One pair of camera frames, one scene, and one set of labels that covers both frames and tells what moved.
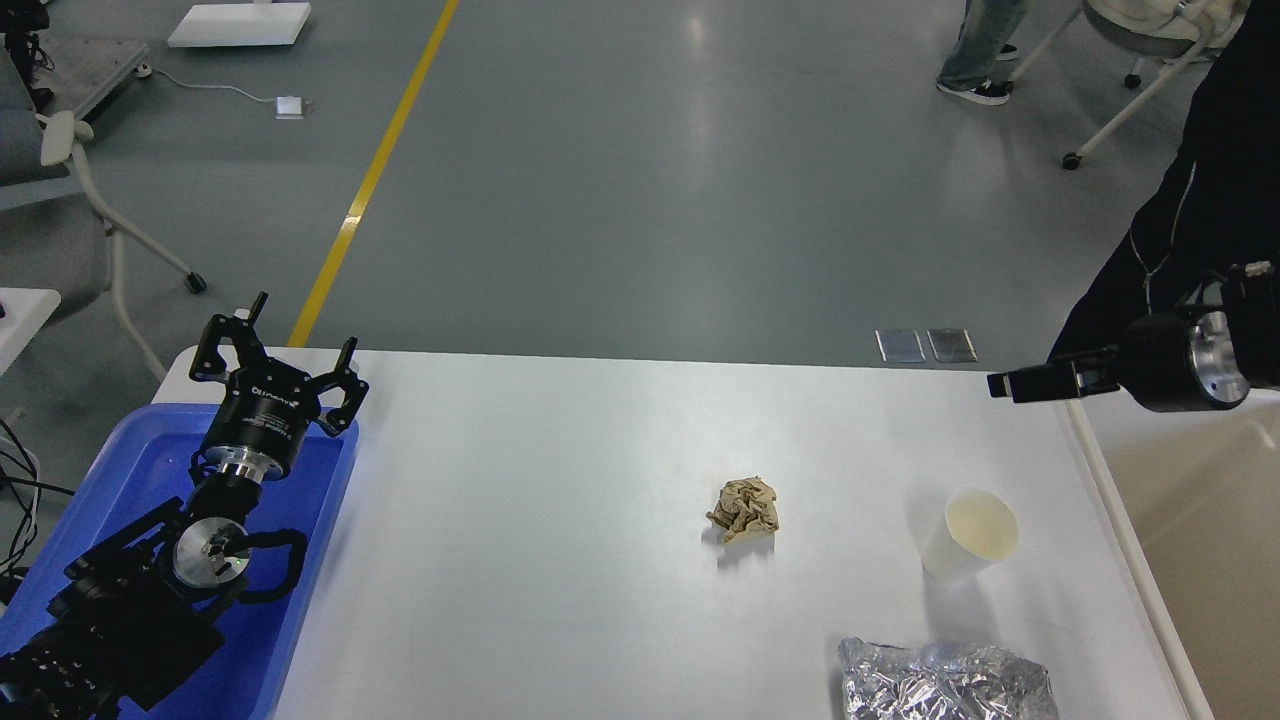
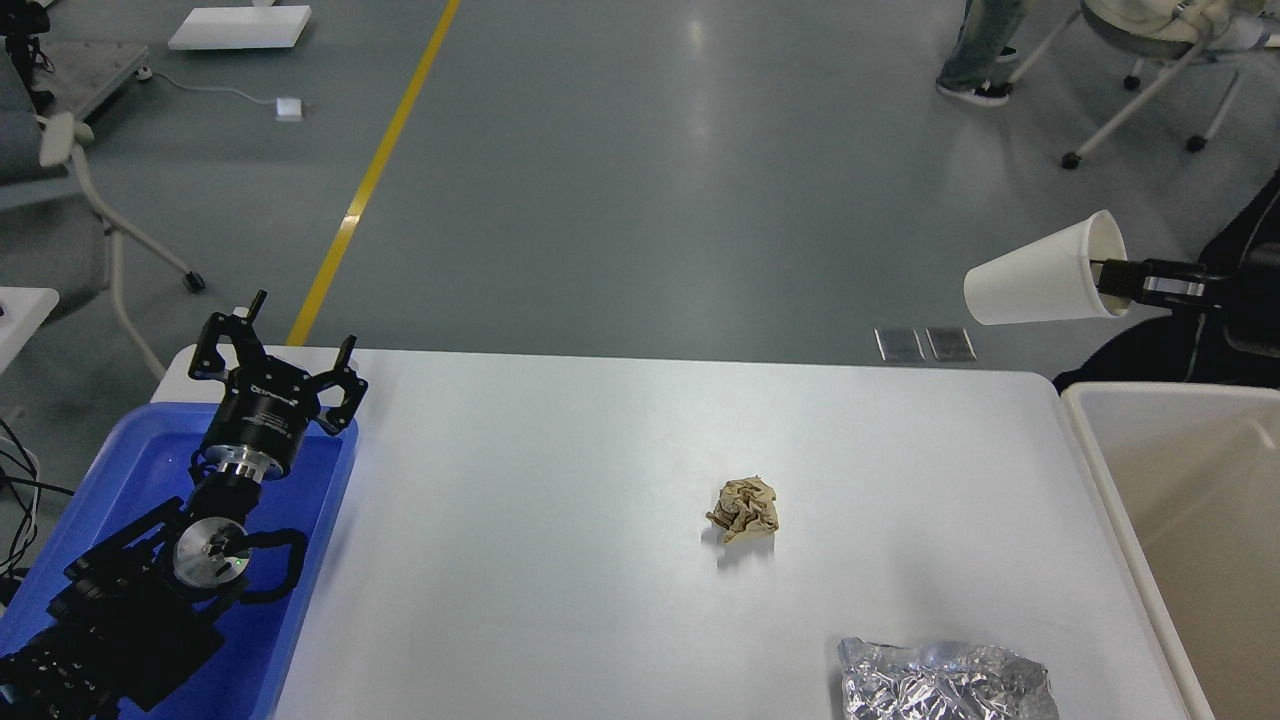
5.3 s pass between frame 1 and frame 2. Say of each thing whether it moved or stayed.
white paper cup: moved
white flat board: stayed
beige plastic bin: stayed
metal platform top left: stayed
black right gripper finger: moved
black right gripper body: moved
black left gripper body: stayed
